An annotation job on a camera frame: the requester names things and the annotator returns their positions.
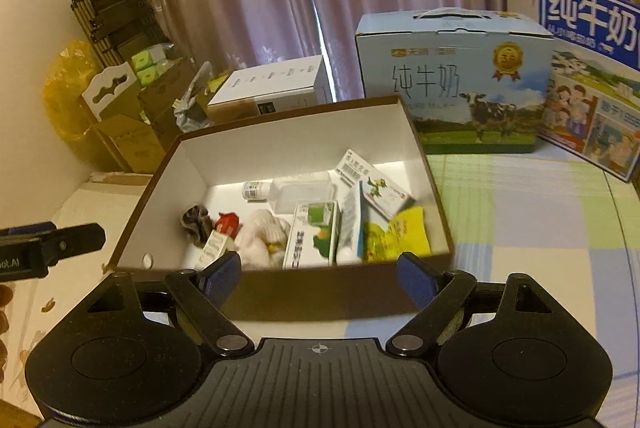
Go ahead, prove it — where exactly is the yellow snack packet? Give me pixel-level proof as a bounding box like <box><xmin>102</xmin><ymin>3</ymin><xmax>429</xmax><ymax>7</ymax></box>
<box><xmin>362</xmin><ymin>206</ymin><xmax>432</xmax><ymax>262</ymax></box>

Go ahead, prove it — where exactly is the dark scrunchie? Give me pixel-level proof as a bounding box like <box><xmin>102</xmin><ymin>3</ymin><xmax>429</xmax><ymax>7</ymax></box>
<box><xmin>180</xmin><ymin>204</ymin><xmax>214</xmax><ymax>247</ymax></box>

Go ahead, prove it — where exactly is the red candy wrapper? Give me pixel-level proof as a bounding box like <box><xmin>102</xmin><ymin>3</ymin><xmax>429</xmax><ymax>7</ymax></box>
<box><xmin>214</xmin><ymin>212</ymin><xmax>241</xmax><ymax>238</ymax></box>

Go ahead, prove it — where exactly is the white knitted cloth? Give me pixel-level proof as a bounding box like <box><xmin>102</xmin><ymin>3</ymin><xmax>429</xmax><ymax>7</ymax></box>
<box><xmin>234</xmin><ymin>209</ymin><xmax>291</xmax><ymax>271</ymax></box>

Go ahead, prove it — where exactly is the white medicine box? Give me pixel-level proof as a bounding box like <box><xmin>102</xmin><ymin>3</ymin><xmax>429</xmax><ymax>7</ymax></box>
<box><xmin>335</xmin><ymin>150</ymin><xmax>414</xmax><ymax>220</ymax></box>

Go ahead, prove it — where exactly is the small white bottle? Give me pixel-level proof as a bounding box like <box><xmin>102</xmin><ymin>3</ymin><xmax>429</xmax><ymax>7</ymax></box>
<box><xmin>241</xmin><ymin>181</ymin><xmax>277</xmax><ymax>202</ymax></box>

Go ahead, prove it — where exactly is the green white carton box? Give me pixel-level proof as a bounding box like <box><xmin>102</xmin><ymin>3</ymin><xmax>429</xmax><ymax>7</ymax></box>
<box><xmin>283</xmin><ymin>200</ymin><xmax>340</xmax><ymax>270</ymax></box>

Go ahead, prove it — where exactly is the white sachet packet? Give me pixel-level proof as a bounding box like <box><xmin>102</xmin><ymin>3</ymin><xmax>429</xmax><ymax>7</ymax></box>
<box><xmin>335</xmin><ymin>182</ymin><xmax>363</xmax><ymax>266</ymax></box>

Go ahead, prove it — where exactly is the clear plastic tray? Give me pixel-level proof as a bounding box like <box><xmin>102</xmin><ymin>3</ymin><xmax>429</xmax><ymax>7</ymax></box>
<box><xmin>268</xmin><ymin>172</ymin><xmax>336</xmax><ymax>214</ymax></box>

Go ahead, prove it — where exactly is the brown cardboard storage box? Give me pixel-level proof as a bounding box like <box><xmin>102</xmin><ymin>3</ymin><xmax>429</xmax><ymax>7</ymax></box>
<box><xmin>108</xmin><ymin>96</ymin><xmax>454</xmax><ymax>322</ymax></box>

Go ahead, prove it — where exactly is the checkered tablecloth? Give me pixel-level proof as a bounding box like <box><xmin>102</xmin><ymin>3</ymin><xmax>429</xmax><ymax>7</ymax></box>
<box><xmin>139</xmin><ymin>142</ymin><xmax>640</xmax><ymax>424</ymax></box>

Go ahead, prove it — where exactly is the yellow plastic bag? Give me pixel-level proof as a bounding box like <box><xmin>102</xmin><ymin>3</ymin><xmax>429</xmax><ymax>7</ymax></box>
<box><xmin>42</xmin><ymin>40</ymin><xmax>117</xmax><ymax>171</ymax></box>

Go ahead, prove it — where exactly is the crumpled silver wrapper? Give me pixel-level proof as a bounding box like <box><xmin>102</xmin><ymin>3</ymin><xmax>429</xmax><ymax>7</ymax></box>
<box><xmin>174</xmin><ymin>61</ymin><xmax>214</xmax><ymax>133</ymax></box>

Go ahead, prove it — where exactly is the green tissue pack bundle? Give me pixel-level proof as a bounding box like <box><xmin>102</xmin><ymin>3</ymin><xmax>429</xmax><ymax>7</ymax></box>
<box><xmin>130</xmin><ymin>44</ymin><xmax>171</xmax><ymax>87</ymax></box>

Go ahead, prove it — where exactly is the light blue milk carton case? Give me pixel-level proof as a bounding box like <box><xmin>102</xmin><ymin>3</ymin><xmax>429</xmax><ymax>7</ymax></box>
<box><xmin>355</xmin><ymin>8</ymin><xmax>554</xmax><ymax>154</ymax></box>

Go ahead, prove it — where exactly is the black folding cart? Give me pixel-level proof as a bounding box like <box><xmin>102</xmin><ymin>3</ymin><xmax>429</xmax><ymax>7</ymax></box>
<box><xmin>70</xmin><ymin>0</ymin><xmax>169</xmax><ymax>67</ymax></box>

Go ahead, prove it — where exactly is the white cardboard box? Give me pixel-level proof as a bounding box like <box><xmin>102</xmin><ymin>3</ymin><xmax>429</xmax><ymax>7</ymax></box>
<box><xmin>206</xmin><ymin>55</ymin><xmax>333</xmax><ymax>125</ymax></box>

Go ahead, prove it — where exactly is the dark blue milk carton case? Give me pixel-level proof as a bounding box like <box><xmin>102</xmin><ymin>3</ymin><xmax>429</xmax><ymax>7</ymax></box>
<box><xmin>538</xmin><ymin>0</ymin><xmax>640</xmax><ymax>182</ymax></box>

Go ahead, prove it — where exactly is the brown carton with white handle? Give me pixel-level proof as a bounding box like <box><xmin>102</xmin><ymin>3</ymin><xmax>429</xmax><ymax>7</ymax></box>
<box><xmin>79</xmin><ymin>63</ymin><xmax>180</xmax><ymax>174</ymax></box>

